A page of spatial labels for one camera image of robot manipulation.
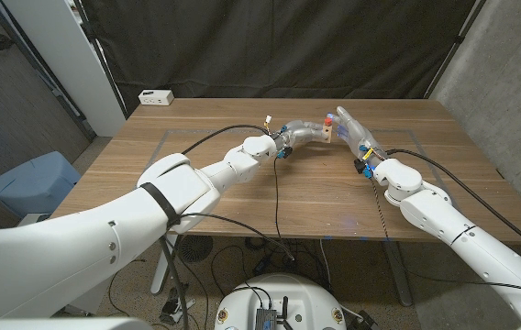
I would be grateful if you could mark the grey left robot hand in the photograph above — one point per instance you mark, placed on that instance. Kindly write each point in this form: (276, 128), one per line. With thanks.
(299, 133)

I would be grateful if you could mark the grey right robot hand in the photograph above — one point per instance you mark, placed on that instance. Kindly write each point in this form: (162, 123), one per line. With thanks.
(361, 137)

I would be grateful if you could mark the small wooden block with holes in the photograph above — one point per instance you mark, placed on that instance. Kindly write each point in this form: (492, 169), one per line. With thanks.
(327, 134)

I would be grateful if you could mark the red-headed screw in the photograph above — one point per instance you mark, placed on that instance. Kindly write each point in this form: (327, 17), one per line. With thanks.
(328, 122)

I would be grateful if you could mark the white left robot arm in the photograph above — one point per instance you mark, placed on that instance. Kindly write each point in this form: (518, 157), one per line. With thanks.
(127, 224)

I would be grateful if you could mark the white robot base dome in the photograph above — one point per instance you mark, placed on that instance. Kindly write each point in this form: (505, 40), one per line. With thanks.
(297, 293)

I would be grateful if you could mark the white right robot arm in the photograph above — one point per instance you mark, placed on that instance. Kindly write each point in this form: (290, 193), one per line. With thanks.
(444, 220)

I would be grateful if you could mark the grey tape outline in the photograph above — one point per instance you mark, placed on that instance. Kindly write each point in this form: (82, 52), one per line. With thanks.
(402, 133)

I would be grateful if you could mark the black backdrop curtain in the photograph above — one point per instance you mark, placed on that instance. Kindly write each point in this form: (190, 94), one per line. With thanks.
(279, 46)

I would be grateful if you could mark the black backdrop stand pole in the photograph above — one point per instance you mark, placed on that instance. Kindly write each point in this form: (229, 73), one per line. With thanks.
(102, 64)
(453, 46)

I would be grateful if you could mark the grey table leg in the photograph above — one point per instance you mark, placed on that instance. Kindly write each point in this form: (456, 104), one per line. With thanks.
(398, 275)

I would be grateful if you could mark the white power strip box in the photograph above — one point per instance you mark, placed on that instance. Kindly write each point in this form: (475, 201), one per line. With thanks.
(155, 97)

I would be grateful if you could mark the round black floor fan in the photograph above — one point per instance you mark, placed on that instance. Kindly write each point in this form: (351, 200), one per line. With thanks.
(196, 248)

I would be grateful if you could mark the black floor device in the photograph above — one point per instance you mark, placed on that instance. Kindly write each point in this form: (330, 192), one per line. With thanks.
(367, 321)

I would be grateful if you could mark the grey electronics box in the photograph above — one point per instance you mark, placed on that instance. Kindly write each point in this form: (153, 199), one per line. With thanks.
(266, 318)

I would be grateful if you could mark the white table leg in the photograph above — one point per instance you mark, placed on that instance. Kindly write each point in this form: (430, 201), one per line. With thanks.
(159, 275)

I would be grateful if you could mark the black and white floor gadget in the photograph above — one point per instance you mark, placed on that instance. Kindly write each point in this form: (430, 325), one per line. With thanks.
(171, 304)

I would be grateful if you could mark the white column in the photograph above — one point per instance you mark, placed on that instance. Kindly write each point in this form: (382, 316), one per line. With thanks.
(72, 59)

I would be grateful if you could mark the blue plastic bin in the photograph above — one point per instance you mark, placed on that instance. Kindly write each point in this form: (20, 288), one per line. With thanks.
(36, 183)

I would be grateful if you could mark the dark grey door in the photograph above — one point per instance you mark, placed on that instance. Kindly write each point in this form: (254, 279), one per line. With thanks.
(8, 105)

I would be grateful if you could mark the white robot torso edge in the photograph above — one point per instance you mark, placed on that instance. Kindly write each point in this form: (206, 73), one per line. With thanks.
(58, 324)

